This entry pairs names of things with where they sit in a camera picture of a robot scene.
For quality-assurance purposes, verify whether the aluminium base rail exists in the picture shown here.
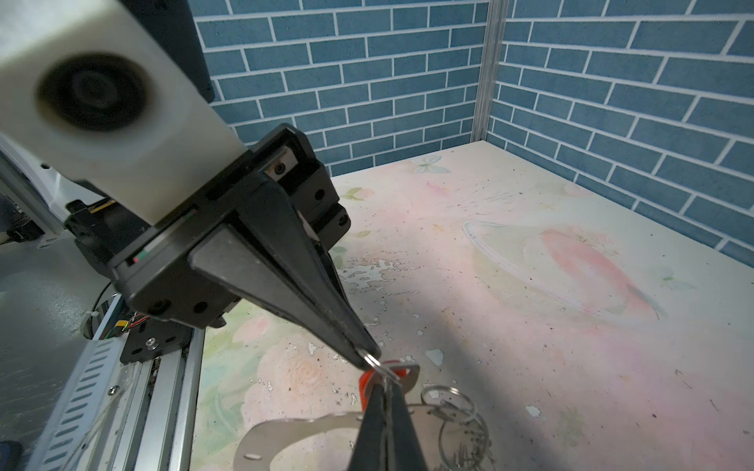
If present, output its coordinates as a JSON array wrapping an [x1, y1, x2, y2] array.
[[27, 296, 204, 470]]

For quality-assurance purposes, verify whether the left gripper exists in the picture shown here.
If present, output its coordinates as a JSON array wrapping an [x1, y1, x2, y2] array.
[[105, 122, 383, 372]]

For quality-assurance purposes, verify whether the blue stapler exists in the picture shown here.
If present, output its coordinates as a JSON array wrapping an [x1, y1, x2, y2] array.
[[0, 441, 24, 471]]

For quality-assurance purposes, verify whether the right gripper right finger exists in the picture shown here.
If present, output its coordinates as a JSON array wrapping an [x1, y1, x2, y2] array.
[[387, 385, 428, 471]]

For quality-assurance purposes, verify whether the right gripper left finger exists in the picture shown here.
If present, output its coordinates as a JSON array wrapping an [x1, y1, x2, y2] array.
[[347, 385, 387, 471]]

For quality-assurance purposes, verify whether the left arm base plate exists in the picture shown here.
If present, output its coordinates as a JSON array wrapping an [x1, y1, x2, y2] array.
[[120, 318, 194, 365]]

